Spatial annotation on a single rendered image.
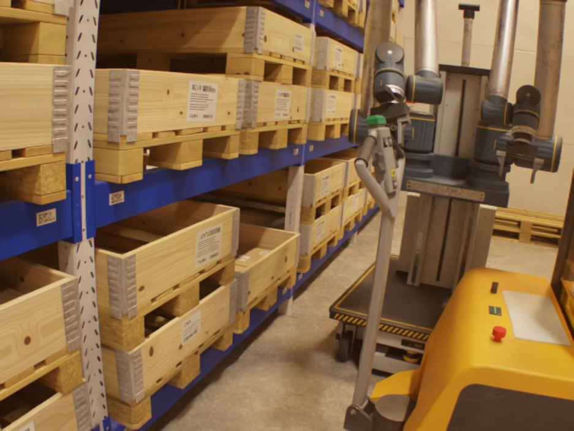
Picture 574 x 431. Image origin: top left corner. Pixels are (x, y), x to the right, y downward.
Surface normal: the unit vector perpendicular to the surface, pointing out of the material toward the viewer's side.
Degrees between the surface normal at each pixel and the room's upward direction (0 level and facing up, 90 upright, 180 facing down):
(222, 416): 0
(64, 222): 90
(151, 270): 90
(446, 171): 90
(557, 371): 0
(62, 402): 90
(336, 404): 0
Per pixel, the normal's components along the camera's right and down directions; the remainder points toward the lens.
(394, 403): 0.07, -0.97
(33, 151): 0.92, 0.15
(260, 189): -0.38, 0.18
